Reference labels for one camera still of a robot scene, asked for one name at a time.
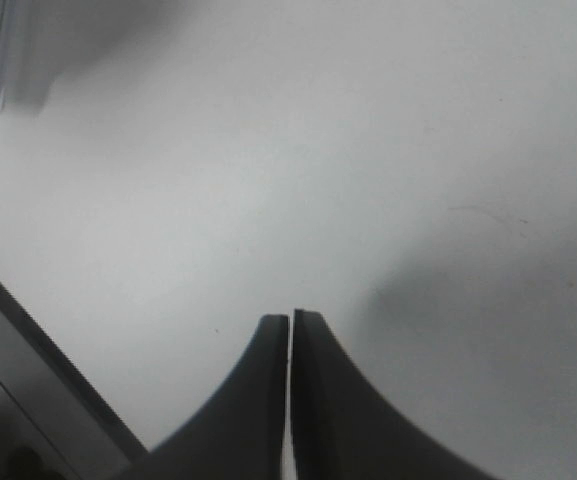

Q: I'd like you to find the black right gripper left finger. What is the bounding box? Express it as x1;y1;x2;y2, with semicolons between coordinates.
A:
122;315;288;479

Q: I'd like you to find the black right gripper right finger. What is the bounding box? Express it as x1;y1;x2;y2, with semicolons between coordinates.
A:
290;310;489;479

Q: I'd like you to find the white microwave door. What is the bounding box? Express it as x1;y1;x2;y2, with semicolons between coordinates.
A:
0;282;148;479

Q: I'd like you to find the white microwave oven body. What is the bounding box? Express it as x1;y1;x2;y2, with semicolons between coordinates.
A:
0;1;54;114

